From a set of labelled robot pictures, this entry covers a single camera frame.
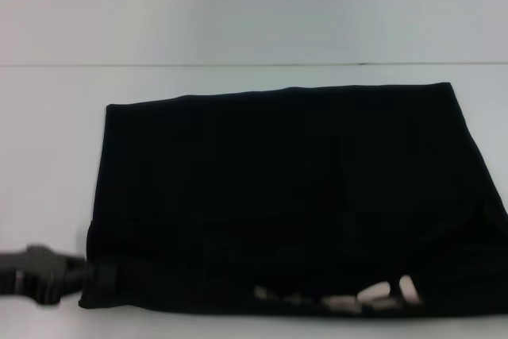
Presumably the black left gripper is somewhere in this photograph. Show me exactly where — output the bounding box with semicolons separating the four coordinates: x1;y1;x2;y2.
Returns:
0;243;119;306

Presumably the black shirt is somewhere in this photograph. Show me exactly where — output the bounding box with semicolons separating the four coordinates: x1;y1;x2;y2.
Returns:
78;82;508;317

